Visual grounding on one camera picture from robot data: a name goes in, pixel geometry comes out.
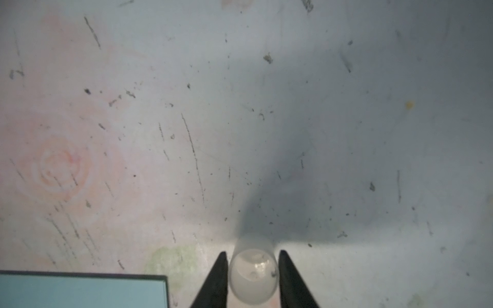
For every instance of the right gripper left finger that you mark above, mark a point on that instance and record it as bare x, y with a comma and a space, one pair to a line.
214, 291

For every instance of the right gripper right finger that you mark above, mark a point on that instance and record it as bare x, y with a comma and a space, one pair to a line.
293, 291

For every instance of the clear glue stick cap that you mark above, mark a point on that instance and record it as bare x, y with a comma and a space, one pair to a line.
253, 270

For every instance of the teal envelope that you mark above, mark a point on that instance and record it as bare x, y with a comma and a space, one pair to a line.
56, 289

